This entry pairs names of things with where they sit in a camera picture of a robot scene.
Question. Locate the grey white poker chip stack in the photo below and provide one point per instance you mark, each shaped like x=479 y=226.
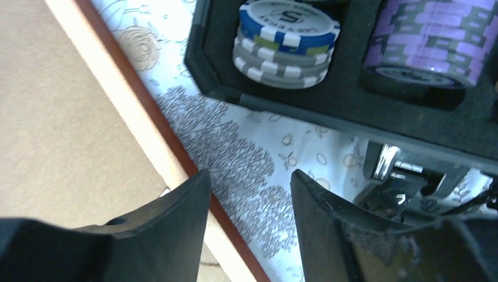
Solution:
x=284 y=44

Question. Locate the orange wooden picture frame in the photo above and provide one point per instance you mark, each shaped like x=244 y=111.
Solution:
x=110 y=66

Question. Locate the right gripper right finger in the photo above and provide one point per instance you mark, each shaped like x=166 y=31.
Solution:
x=340 y=241

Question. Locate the brown cardboard backing board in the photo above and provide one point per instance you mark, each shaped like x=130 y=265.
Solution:
x=67 y=156

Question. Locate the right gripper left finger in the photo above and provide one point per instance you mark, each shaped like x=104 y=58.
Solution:
x=160 y=241

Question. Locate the purple poker chip stack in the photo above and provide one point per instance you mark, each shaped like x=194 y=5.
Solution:
x=431 y=52

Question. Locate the black poker chip case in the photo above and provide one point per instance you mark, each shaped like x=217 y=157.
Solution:
x=440 y=130

